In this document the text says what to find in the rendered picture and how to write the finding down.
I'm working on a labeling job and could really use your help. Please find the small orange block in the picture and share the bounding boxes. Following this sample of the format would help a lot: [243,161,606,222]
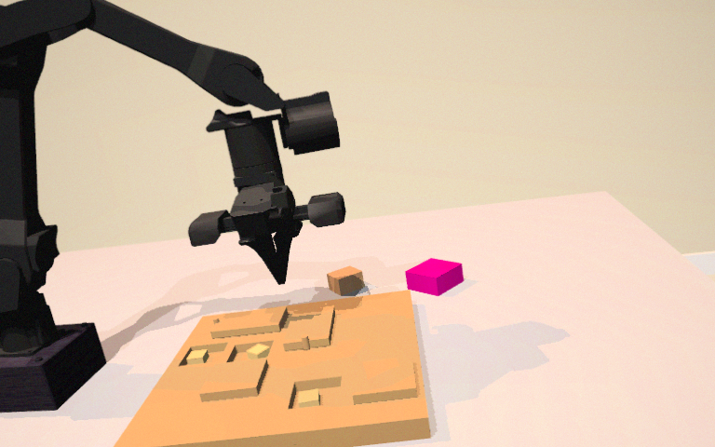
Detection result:
[327,266,365,296]

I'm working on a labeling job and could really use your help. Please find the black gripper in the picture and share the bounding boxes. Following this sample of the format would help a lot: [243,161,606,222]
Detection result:
[188,159,346,285]

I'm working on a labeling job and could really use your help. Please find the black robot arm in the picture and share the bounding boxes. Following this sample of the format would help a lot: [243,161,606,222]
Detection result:
[0,0,340,358]

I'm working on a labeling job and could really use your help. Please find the magenta block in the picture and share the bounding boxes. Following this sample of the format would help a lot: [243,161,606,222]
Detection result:
[405,258,464,296]

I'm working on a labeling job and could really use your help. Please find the tan block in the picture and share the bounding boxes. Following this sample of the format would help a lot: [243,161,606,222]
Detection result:
[298,388,320,408]
[186,349,209,365]
[247,344,270,359]

